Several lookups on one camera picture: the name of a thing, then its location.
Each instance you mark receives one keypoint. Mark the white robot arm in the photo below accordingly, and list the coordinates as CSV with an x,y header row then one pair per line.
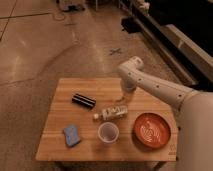
x,y
195,107

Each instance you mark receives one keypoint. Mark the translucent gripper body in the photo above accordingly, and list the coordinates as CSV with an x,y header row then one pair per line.
x,y
127,96

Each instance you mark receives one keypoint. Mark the small white bottle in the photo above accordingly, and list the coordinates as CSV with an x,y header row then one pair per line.
x,y
110,113

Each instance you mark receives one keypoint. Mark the black striped cylinder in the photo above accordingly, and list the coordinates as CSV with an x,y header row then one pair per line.
x,y
84,101

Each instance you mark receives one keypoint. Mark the wooden table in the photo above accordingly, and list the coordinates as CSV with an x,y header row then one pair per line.
x,y
106,92

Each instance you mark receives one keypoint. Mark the black box on floor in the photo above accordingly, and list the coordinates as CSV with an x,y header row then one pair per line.
x,y
130,25

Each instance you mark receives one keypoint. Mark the blue sponge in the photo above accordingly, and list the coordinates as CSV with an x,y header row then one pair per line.
x,y
71,135

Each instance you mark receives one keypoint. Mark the red ceramic bowl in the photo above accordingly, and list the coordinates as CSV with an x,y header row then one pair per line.
x,y
152,130

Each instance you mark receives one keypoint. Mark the clear plastic cup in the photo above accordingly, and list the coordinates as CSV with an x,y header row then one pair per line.
x,y
108,132

